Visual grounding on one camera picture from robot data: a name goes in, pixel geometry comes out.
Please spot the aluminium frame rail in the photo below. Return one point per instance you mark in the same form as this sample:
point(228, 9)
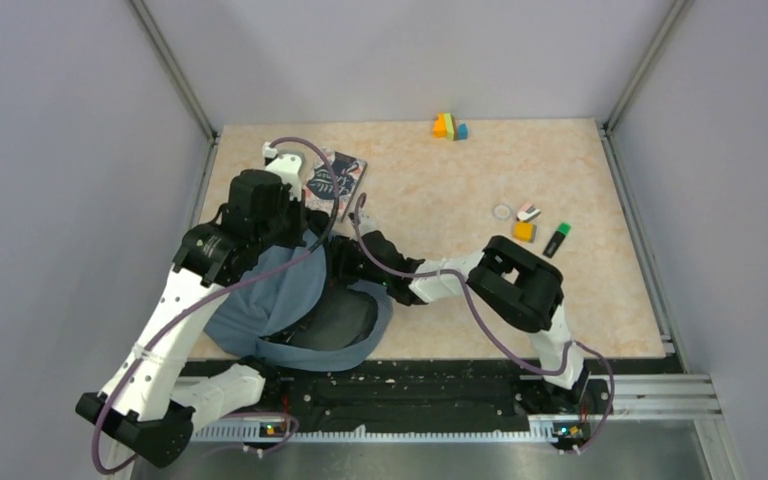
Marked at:
point(647, 391)

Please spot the floral Little Women book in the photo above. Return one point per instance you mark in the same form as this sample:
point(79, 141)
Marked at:
point(324, 188)

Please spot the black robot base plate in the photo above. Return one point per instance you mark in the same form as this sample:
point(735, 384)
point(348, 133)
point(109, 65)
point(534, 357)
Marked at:
point(421, 396)

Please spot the green and black highlighter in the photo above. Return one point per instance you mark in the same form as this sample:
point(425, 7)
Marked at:
point(556, 240)

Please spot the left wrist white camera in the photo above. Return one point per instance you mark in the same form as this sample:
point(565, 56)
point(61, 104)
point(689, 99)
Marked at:
point(286, 165)

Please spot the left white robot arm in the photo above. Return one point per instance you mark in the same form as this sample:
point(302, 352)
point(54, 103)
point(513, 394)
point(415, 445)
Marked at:
point(141, 407)

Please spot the colourful sticky note stack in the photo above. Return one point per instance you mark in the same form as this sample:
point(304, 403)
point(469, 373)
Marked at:
point(445, 126)

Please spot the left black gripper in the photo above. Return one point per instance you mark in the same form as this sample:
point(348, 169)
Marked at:
point(295, 237)

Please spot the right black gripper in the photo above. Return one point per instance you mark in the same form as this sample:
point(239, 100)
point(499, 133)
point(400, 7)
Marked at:
point(340, 250)

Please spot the blue-grey student backpack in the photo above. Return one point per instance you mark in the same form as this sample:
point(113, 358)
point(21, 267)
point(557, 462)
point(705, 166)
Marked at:
point(315, 311)

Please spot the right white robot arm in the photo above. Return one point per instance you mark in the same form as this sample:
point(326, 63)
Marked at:
point(524, 290)

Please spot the orange pencil sharpener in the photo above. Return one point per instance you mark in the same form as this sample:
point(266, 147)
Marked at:
point(524, 231)

